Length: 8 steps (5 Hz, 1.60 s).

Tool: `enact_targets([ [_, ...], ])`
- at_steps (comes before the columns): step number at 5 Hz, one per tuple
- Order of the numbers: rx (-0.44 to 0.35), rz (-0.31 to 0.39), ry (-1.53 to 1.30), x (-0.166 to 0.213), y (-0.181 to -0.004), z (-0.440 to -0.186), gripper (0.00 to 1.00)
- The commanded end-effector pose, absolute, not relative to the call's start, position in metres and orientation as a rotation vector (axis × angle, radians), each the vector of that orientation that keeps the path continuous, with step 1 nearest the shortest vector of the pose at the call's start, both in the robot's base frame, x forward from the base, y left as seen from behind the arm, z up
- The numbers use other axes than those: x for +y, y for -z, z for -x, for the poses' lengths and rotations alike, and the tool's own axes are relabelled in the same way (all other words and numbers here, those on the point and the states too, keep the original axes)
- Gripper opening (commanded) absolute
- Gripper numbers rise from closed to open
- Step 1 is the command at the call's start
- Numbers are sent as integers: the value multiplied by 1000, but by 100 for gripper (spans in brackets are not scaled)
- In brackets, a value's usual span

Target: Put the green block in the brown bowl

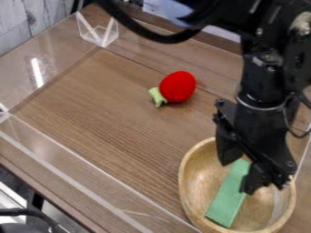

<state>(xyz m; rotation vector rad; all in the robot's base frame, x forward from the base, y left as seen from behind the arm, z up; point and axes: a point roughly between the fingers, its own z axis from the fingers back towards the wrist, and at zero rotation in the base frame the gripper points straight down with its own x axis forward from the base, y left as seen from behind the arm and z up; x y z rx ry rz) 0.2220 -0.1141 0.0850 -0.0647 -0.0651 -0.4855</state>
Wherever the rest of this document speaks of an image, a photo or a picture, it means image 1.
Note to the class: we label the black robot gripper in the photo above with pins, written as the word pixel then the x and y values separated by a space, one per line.
pixel 253 124

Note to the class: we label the green rectangular block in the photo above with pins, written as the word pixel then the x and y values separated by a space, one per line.
pixel 230 198

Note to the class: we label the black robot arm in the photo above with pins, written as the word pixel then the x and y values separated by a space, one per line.
pixel 272 25

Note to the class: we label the brown wooden bowl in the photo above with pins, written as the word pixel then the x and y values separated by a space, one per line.
pixel 266 209

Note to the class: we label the red plush strawberry toy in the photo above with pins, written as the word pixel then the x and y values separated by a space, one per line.
pixel 176 89

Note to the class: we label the clear acrylic tray enclosure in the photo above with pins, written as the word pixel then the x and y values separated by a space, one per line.
pixel 83 136

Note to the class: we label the black metal table frame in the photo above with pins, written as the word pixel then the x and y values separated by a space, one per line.
pixel 50 213

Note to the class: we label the clear acrylic corner bracket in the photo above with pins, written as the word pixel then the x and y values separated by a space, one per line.
pixel 99 35

